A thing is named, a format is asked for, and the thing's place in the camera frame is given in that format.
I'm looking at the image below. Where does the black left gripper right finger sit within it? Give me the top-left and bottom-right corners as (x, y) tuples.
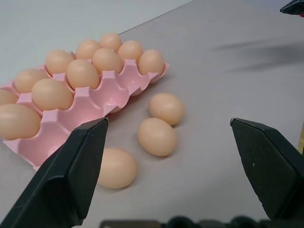
(229, 117), (304, 220)

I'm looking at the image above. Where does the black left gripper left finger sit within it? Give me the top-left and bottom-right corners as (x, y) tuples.
(0, 117), (109, 228)

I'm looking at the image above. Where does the beige egg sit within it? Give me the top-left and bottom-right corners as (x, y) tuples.
(96, 147), (139, 190)
(99, 32), (123, 53)
(66, 59), (100, 90)
(92, 47), (123, 75)
(0, 89), (19, 106)
(149, 93), (185, 126)
(31, 78), (74, 111)
(117, 40), (144, 64)
(45, 49), (75, 75)
(0, 104), (42, 141)
(76, 39), (101, 60)
(14, 68), (49, 94)
(138, 49), (164, 76)
(137, 117), (178, 157)

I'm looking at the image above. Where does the pink plastic egg tray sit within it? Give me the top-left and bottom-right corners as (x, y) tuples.
(0, 50), (171, 171)

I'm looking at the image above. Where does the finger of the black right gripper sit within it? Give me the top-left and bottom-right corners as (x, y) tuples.
(279, 0), (304, 15)

